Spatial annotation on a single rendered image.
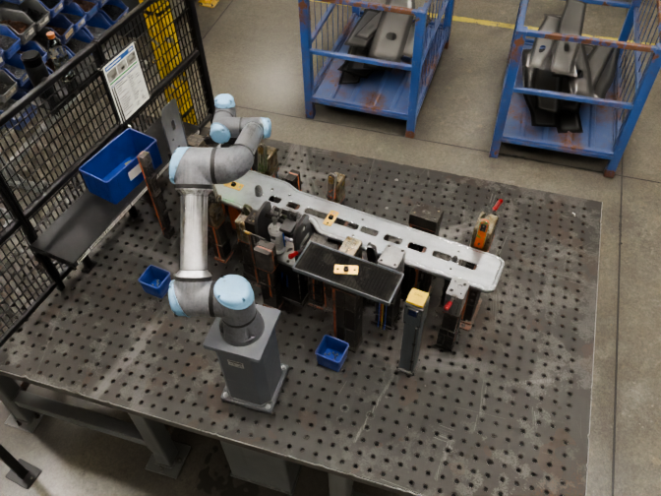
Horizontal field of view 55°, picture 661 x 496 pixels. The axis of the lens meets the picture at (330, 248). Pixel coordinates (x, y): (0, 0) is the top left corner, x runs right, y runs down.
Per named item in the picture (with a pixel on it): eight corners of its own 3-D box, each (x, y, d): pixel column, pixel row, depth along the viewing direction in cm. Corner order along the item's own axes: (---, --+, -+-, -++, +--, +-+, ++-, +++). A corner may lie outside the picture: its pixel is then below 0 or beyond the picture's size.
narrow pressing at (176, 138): (192, 158, 287) (176, 96, 261) (177, 174, 281) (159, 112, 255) (191, 157, 288) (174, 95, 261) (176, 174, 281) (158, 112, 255)
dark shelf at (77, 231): (202, 131, 299) (201, 126, 297) (75, 269, 248) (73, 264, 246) (163, 118, 306) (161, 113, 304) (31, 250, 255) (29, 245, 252)
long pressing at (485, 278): (509, 255, 249) (509, 252, 248) (492, 297, 236) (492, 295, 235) (209, 156, 289) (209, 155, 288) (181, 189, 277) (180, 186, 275)
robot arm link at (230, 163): (248, 155, 194) (270, 109, 237) (212, 155, 194) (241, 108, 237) (251, 190, 199) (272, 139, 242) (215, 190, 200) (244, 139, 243)
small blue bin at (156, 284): (175, 284, 280) (171, 272, 273) (162, 301, 274) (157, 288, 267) (154, 276, 283) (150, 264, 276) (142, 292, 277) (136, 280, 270)
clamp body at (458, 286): (462, 334, 260) (475, 280, 232) (453, 355, 254) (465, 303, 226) (440, 326, 263) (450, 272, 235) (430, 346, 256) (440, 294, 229)
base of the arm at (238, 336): (255, 351, 211) (251, 335, 203) (212, 340, 214) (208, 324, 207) (270, 314, 220) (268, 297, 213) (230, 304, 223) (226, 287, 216)
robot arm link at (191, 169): (212, 321, 199) (213, 145, 196) (165, 319, 200) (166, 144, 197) (220, 314, 211) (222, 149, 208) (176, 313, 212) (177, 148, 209)
